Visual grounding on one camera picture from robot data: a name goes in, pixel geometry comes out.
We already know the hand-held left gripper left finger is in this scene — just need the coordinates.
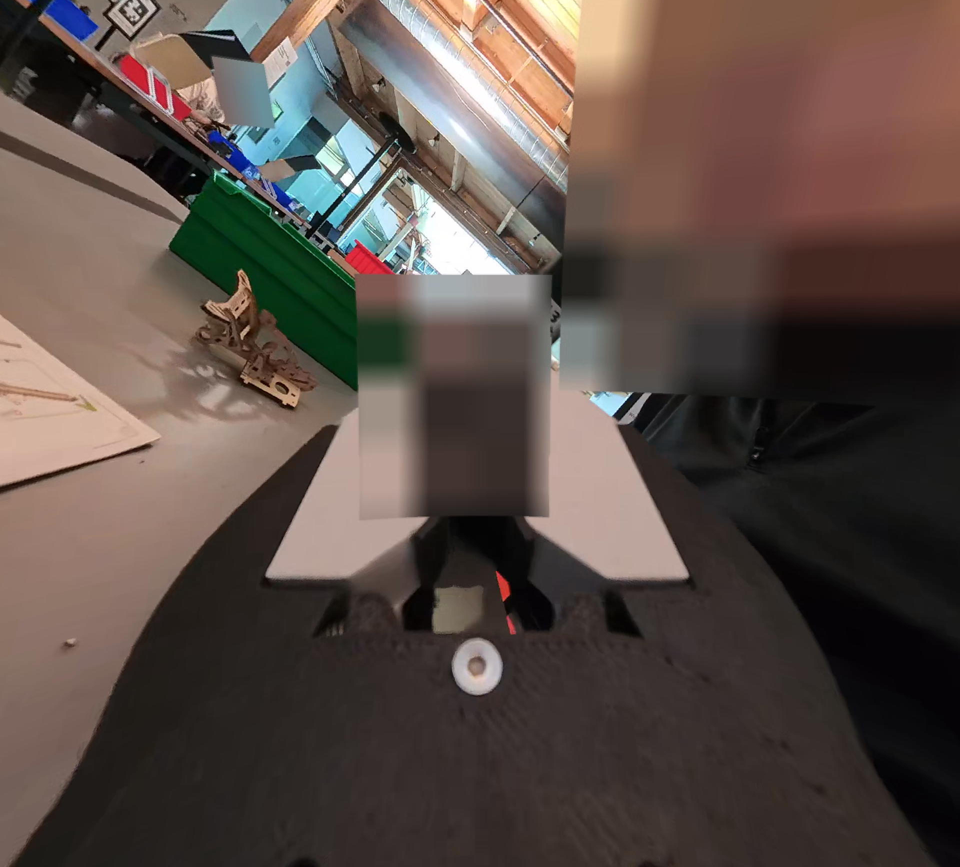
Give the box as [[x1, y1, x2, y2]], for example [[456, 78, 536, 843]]
[[264, 409, 432, 594]]

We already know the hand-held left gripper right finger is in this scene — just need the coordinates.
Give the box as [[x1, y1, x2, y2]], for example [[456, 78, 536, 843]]
[[525, 390, 691, 587]]

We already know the wooden model assembly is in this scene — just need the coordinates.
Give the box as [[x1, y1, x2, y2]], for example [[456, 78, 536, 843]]
[[193, 269, 318, 409]]

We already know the green plastic bin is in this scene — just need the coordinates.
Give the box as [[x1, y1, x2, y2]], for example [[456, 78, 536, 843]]
[[168, 171, 360, 390]]

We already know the white instruction booklet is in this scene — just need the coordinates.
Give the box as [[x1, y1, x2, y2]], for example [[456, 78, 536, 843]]
[[0, 314, 161, 489]]

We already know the red storage bin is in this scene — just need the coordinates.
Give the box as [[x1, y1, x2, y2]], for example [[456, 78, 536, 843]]
[[120, 53, 193, 123]]

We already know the black white marker sign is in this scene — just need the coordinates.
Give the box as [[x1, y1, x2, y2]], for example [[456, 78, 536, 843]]
[[105, 0, 161, 40]]

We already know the large dark ceiling duct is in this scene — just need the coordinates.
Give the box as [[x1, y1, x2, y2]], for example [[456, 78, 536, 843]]
[[337, 4, 568, 238]]

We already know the silver ventilation duct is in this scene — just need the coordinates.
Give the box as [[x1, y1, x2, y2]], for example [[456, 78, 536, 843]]
[[311, 0, 575, 197]]

